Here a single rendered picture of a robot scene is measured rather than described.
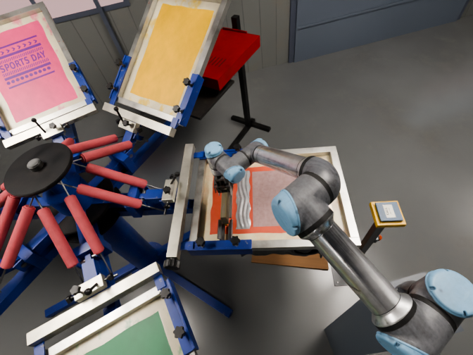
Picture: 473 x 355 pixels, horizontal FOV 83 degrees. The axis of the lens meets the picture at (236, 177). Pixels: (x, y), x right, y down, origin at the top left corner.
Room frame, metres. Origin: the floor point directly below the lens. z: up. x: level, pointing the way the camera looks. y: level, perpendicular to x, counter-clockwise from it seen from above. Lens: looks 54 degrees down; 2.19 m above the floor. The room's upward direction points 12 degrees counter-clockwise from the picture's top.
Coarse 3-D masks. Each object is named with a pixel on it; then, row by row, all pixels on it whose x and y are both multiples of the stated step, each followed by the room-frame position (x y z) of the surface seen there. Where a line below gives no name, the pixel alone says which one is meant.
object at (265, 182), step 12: (252, 168) 0.93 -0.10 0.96; (264, 168) 0.91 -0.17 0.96; (252, 180) 0.85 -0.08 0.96; (264, 180) 0.83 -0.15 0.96; (276, 180) 0.82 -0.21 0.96; (288, 180) 0.80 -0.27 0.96; (216, 192) 0.82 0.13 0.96; (252, 192) 0.77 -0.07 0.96; (264, 192) 0.76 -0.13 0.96; (276, 192) 0.74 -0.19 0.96
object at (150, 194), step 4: (148, 192) 0.86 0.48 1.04; (152, 192) 0.85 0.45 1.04; (156, 192) 0.84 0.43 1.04; (160, 192) 0.84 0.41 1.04; (176, 192) 0.82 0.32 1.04; (148, 196) 0.83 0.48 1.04; (152, 196) 0.83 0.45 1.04; (156, 196) 0.82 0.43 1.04; (160, 196) 0.82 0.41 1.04; (176, 196) 0.80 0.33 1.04; (148, 200) 0.82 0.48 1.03; (152, 200) 0.81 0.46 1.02; (156, 200) 0.81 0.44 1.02
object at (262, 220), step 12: (216, 204) 0.75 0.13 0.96; (252, 204) 0.70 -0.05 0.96; (264, 204) 0.69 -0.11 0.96; (216, 216) 0.68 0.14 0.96; (252, 216) 0.63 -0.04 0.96; (264, 216) 0.62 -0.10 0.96; (216, 228) 0.61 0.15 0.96; (252, 228) 0.57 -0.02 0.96; (264, 228) 0.56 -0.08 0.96; (276, 228) 0.54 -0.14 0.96
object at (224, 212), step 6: (228, 192) 0.73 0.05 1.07; (222, 198) 0.69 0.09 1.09; (228, 198) 0.70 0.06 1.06; (222, 204) 0.66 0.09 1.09; (228, 204) 0.67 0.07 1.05; (222, 210) 0.63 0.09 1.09; (228, 210) 0.65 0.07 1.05; (222, 216) 0.60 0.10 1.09; (228, 216) 0.62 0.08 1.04; (222, 222) 0.60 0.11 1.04; (228, 222) 0.59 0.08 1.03
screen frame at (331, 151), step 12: (336, 156) 0.87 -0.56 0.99; (204, 168) 0.98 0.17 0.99; (336, 168) 0.79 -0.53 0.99; (204, 180) 0.91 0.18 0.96; (348, 204) 0.57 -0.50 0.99; (192, 216) 0.69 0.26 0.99; (348, 216) 0.51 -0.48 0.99; (192, 228) 0.62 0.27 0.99; (348, 228) 0.45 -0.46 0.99; (192, 240) 0.56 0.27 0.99; (252, 240) 0.49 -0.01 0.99; (264, 240) 0.48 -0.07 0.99; (276, 240) 0.47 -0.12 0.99; (288, 240) 0.46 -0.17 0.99; (300, 240) 0.45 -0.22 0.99
